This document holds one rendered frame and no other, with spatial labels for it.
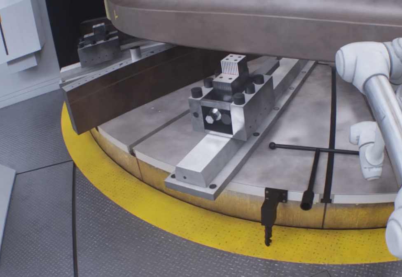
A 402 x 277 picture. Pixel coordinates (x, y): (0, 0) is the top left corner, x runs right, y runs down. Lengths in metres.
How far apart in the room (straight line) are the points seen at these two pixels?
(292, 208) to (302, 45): 0.93
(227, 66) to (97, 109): 1.13
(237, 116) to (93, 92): 1.20
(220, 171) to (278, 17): 0.93
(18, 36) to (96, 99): 1.86
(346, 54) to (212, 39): 1.38
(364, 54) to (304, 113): 1.62
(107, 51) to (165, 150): 1.69
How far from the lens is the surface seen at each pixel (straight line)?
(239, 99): 2.14
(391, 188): 2.18
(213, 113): 2.30
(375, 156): 1.66
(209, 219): 2.45
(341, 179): 2.19
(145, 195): 2.73
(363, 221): 2.31
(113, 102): 3.05
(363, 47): 1.26
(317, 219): 2.27
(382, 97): 1.15
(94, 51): 3.95
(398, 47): 1.30
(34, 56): 4.63
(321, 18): 2.20
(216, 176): 2.17
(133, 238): 2.43
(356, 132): 1.76
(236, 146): 2.32
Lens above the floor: 1.67
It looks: 31 degrees down
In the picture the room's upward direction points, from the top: 10 degrees counter-clockwise
